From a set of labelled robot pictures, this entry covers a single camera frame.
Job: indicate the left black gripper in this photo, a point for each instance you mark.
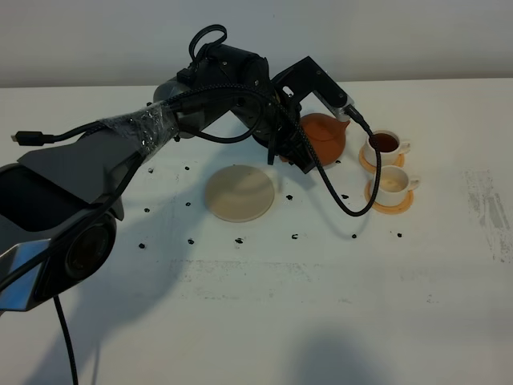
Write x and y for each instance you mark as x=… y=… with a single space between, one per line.
x=279 y=131

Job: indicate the brown clay teapot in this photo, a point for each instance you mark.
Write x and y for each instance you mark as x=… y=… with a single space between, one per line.
x=326 y=134

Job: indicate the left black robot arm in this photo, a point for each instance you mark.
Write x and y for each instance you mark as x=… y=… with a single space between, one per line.
x=61 y=201

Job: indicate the beige round teapot coaster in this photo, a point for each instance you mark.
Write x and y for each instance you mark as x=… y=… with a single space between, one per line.
x=239 y=193

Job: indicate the far white teacup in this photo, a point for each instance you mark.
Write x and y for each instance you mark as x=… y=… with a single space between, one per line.
x=390 y=145

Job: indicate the white teacup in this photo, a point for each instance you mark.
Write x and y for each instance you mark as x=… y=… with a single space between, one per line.
x=390 y=145
x=395 y=173

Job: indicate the near white teacup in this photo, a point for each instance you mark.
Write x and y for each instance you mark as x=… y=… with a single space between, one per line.
x=395 y=173

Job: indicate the far orange cup coaster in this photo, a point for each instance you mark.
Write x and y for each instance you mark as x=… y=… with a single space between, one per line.
x=398 y=161

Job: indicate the orange cup coaster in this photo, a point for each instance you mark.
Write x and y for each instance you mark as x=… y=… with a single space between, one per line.
x=398 y=161
x=394 y=207

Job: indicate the near orange cup coaster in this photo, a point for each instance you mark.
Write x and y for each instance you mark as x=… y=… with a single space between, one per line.
x=394 y=207

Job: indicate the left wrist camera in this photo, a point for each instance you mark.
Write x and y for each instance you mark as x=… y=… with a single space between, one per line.
x=316 y=86

